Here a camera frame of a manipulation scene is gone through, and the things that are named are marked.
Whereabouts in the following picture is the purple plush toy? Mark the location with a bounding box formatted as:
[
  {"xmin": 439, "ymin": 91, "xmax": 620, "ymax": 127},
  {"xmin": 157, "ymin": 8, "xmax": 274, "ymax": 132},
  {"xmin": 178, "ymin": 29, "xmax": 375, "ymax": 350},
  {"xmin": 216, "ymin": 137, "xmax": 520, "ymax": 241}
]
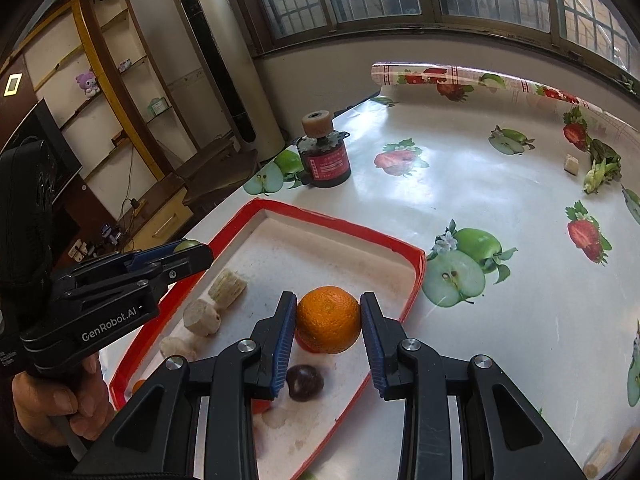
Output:
[{"xmin": 75, "ymin": 70, "xmax": 101, "ymax": 98}]

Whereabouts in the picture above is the wooden wall shelf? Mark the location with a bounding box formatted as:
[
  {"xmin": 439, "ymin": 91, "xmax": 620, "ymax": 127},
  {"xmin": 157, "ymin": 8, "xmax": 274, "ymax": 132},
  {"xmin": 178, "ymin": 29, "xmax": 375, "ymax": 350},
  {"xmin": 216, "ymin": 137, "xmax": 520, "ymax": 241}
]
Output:
[{"xmin": 1, "ymin": 0, "xmax": 196, "ymax": 252}]

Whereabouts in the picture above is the wooden stool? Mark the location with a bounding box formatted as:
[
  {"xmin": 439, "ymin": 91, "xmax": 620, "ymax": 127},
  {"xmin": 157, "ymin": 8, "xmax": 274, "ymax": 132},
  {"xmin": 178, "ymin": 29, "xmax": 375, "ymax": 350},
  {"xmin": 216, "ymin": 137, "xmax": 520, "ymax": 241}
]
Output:
[{"xmin": 175, "ymin": 139, "xmax": 258, "ymax": 221}]

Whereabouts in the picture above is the small beige cube by vegetable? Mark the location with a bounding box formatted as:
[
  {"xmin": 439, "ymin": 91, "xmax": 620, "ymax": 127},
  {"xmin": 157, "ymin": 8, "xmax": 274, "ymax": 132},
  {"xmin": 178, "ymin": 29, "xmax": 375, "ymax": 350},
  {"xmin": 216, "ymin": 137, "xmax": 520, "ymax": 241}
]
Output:
[{"xmin": 563, "ymin": 154, "xmax": 579, "ymax": 176}]

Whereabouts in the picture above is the orange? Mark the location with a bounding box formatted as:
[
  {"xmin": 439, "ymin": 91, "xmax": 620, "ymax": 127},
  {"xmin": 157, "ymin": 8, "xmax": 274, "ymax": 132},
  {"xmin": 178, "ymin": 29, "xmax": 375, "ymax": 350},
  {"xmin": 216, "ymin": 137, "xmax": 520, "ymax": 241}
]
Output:
[
  {"xmin": 131, "ymin": 379, "xmax": 145, "ymax": 394},
  {"xmin": 294, "ymin": 333, "xmax": 321, "ymax": 354},
  {"xmin": 295, "ymin": 286, "xmax": 361, "ymax": 354}
]

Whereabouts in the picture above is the red tomato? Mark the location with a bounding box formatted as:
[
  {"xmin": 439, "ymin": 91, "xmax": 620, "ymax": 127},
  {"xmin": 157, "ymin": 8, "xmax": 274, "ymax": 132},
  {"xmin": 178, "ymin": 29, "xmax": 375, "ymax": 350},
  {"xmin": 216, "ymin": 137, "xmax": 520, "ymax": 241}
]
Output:
[{"xmin": 252, "ymin": 400, "xmax": 272, "ymax": 415}]

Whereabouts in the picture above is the fruit print tablecloth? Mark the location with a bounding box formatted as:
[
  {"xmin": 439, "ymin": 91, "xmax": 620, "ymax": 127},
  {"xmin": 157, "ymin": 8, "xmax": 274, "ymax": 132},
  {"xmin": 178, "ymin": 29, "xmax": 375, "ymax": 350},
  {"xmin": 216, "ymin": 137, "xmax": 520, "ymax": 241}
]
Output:
[{"xmin": 192, "ymin": 63, "xmax": 639, "ymax": 479}]

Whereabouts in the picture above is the tall white air conditioner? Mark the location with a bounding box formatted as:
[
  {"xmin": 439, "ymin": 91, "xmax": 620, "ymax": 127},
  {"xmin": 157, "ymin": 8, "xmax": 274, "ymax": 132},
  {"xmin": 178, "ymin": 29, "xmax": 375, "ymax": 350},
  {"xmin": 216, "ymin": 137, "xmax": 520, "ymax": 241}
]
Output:
[{"xmin": 174, "ymin": 0, "xmax": 285, "ymax": 162}]

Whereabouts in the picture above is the small beige block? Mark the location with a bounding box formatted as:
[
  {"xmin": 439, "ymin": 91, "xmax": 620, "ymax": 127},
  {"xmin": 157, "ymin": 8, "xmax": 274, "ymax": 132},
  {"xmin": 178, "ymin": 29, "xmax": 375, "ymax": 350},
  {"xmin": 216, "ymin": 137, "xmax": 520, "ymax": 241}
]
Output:
[{"xmin": 618, "ymin": 426, "xmax": 640, "ymax": 454}]

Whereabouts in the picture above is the person's left hand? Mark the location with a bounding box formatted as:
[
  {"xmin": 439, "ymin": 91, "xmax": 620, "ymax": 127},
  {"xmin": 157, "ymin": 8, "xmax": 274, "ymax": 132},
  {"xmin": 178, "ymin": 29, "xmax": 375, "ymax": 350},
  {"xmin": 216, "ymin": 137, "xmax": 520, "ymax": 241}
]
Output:
[{"xmin": 12, "ymin": 353, "xmax": 115, "ymax": 446}]

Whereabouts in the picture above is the green leafy vegetable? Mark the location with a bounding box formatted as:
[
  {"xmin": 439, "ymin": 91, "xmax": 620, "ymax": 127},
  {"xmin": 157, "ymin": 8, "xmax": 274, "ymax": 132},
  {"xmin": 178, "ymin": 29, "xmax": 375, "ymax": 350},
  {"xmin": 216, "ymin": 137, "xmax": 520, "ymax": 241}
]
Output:
[{"xmin": 582, "ymin": 139, "xmax": 622, "ymax": 194}]

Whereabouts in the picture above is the dark purple plum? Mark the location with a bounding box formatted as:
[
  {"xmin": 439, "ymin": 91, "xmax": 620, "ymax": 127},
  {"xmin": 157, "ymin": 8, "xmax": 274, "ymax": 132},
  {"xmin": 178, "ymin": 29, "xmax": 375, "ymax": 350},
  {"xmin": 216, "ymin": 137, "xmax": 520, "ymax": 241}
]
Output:
[{"xmin": 285, "ymin": 364, "xmax": 324, "ymax": 402}]

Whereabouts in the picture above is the black red motor with cork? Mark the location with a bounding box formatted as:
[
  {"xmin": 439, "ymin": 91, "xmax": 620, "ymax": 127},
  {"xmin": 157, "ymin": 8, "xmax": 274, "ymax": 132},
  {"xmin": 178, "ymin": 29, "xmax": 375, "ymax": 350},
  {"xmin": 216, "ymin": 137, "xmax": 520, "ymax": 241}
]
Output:
[{"xmin": 295, "ymin": 110, "xmax": 352, "ymax": 188}]

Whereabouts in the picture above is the red rimmed white tray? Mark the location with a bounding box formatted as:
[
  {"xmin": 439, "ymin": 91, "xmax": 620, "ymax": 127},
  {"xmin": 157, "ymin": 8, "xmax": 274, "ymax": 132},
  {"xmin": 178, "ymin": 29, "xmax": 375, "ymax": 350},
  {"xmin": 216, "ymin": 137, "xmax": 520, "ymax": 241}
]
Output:
[{"xmin": 79, "ymin": 198, "xmax": 426, "ymax": 479}]

